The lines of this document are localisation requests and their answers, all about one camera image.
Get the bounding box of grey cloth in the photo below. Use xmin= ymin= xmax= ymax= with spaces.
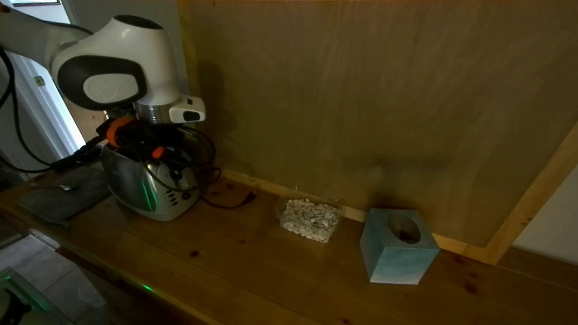
xmin=17 ymin=166 xmax=112 ymax=227

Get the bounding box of black cable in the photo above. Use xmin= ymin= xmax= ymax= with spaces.
xmin=198 ymin=168 xmax=256 ymax=210

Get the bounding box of blue cube box with hole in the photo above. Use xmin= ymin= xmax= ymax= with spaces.
xmin=359 ymin=208 xmax=441 ymax=285

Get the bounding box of wooden back board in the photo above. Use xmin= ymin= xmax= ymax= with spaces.
xmin=176 ymin=0 xmax=578 ymax=265

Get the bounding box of metal spoon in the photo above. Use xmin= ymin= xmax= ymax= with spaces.
xmin=29 ymin=181 xmax=75 ymax=191

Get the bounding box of silver toaster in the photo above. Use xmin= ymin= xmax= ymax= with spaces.
xmin=101 ymin=144 xmax=202 ymax=222

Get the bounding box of white door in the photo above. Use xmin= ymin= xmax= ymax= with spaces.
xmin=0 ymin=0 xmax=87 ymax=173

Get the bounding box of clear tub of white pebbles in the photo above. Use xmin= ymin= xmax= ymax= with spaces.
xmin=275 ymin=184 xmax=346 ymax=245

